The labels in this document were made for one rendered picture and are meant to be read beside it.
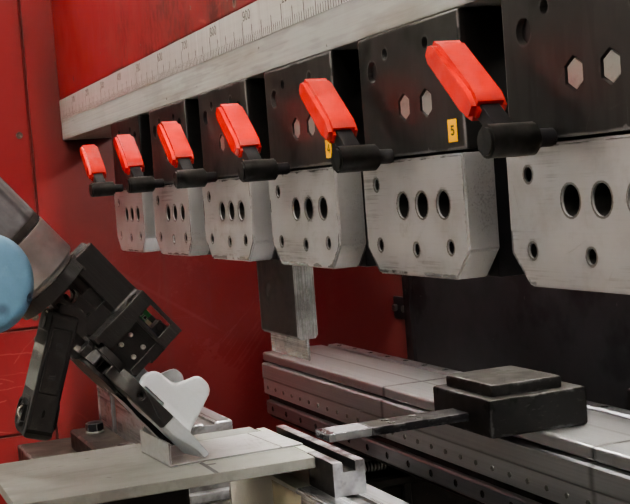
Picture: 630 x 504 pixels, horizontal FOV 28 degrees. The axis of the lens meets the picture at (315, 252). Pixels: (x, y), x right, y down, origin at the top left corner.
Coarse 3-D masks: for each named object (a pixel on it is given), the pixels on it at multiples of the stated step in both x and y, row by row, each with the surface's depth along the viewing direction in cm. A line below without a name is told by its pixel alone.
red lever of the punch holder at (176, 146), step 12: (168, 132) 125; (180, 132) 125; (168, 144) 124; (180, 144) 124; (168, 156) 124; (180, 156) 122; (192, 156) 123; (180, 168) 122; (192, 168) 122; (180, 180) 120; (192, 180) 120; (204, 180) 121; (216, 180) 122
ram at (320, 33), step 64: (64, 0) 185; (128, 0) 149; (192, 0) 125; (256, 0) 108; (384, 0) 85; (448, 0) 76; (64, 64) 189; (128, 64) 152; (256, 64) 110; (64, 128) 194
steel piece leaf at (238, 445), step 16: (144, 432) 117; (144, 448) 118; (160, 448) 113; (176, 448) 119; (208, 448) 117; (224, 448) 117; (240, 448) 116; (256, 448) 116; (272, 448) 115; (176, 464) 112
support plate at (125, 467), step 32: (128, 448) 121; (288, 448) 116; (0, 480) 111; (32, 480) 110; (64, 480) 109; (96, 480) 108; (128, 480) 108; (160, 480) 107; (192, 480) 107; (224, 480) 108
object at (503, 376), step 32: (448, 384) 130; (480, 384) 123; (512, 384) 122; (544, 384) 123; (416, 416) 124; (448, 416) 123; (480, 416) 122; (512, 416) 121; (544, 416) 122; (576, 416) 123
